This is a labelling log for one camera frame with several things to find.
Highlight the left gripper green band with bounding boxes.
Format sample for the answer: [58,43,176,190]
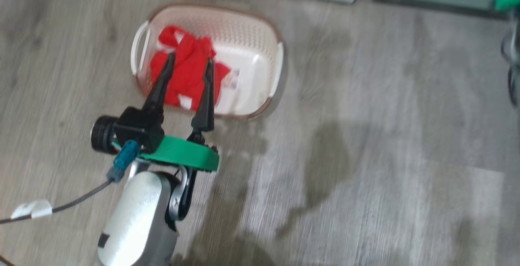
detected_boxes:
[139,52,221,173]

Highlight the red garment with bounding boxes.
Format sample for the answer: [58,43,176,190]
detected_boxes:
[149,25,231,112]

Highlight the product sticker inside basket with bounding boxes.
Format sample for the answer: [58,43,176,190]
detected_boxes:
[225,68,241,90]

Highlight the cream plastic laundry basket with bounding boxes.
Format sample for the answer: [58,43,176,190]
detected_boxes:
[130,4,285,120]

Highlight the blue cable connector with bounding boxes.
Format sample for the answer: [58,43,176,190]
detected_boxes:
[106,140,141,183]

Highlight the white cable tag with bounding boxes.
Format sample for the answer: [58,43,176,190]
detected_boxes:
[11,199,54,220]

